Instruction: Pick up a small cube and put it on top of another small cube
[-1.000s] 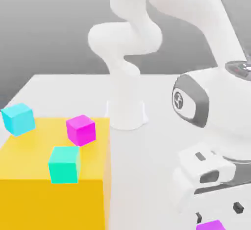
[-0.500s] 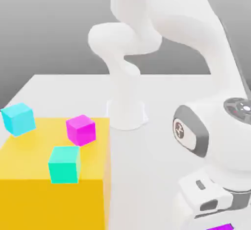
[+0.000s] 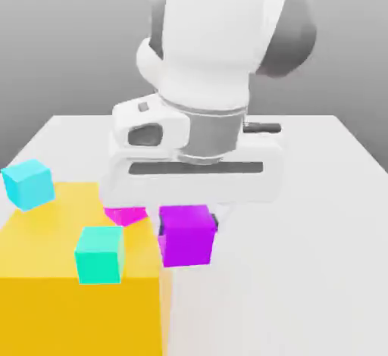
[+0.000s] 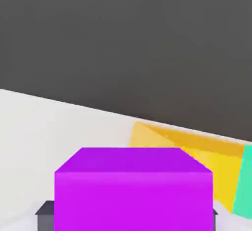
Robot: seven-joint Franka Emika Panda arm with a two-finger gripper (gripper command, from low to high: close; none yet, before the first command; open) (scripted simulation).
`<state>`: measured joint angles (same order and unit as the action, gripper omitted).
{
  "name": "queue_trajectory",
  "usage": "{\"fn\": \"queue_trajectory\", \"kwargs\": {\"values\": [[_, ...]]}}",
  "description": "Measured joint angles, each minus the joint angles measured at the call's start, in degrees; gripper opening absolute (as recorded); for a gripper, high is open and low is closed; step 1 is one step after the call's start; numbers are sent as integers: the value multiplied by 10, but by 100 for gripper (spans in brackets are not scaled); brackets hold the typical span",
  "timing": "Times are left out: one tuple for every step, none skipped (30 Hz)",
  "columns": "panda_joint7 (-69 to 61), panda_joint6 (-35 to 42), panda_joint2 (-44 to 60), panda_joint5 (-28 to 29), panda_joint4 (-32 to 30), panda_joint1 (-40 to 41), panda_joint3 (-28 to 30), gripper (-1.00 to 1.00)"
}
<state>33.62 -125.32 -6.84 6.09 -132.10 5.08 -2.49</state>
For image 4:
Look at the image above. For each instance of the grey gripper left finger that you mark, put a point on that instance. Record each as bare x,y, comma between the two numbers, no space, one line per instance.
44,217

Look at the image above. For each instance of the large mint green box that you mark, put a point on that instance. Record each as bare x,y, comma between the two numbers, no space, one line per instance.
243,187

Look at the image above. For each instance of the small purple cube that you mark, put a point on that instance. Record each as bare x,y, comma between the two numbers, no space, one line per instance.
133,195

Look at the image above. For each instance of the large yellow box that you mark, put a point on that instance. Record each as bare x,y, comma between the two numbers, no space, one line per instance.
214,164

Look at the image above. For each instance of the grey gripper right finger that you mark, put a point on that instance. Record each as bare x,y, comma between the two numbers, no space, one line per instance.
222,220

